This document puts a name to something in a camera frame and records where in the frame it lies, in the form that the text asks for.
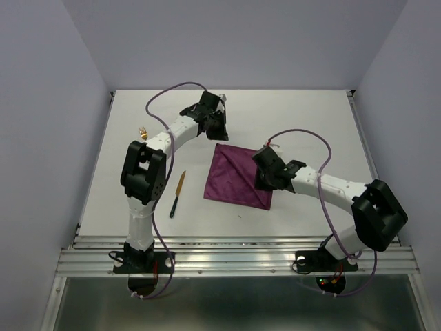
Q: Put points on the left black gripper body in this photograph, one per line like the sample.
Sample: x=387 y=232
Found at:
x=211 y=114

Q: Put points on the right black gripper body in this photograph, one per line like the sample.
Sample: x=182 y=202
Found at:
x=256 y=174

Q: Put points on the purple cloth napkin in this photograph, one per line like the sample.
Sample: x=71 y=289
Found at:
x=231 y=178

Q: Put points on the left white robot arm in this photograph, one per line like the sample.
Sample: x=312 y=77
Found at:
x=144 y=178

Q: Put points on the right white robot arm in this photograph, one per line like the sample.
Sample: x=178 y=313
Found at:
x=377 y=215

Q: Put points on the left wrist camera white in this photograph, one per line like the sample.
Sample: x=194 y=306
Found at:
x=224 y=97

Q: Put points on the gold knife dark handle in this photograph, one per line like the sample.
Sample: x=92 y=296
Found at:
x=177 y=194

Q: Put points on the gold fork dark handle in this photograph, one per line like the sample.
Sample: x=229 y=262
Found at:
x=143 y=133

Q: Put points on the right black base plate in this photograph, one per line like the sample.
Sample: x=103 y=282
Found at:
x=311 y=261

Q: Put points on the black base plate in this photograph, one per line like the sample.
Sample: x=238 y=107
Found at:
x=153 y=263
x=311 y=261

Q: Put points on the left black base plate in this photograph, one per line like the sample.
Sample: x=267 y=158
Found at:
x=153 y=263

